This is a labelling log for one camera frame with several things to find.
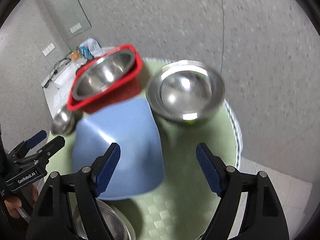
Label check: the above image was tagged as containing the black cable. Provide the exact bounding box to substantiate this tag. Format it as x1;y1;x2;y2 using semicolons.
43;57;72;90

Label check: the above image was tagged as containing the green checkered table mat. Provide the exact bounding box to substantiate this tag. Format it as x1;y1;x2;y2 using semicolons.
46;57;244;240

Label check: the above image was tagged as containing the red plastic basin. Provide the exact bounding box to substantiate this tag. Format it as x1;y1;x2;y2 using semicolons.
67;44;143;114

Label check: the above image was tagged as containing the orange bottle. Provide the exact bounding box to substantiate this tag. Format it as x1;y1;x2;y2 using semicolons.
70;51;81;61

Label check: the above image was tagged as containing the large stainless steel bowl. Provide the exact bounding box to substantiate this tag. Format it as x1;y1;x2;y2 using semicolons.
72;49;136;101

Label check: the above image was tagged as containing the blue square plastic plate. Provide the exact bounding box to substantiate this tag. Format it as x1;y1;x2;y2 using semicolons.
72;98;164;200

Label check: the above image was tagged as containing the person's left hand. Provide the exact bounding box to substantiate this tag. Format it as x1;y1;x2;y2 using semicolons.
4;184;39;218

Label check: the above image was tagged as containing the small stainless steel bowl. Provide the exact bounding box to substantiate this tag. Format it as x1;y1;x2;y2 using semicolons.
50;105;76;135

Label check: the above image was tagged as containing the white blue plastic bag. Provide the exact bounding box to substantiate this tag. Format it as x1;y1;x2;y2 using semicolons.
79;38;103;60

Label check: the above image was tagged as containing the white wall socket pair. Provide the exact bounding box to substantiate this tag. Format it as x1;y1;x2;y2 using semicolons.
42;43;55;56

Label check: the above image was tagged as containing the medium stainless steel bowl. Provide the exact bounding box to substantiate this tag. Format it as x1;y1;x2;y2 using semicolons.
145;60;225;122

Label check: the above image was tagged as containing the white counter cabinet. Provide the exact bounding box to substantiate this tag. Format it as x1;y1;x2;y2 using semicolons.
41;57;88;118

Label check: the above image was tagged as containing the upper white wall socket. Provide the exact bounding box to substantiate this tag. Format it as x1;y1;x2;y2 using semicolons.
69;23;82;34

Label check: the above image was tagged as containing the wide stainless steel bowl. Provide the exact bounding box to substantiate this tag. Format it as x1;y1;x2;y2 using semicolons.
73;199;136;239

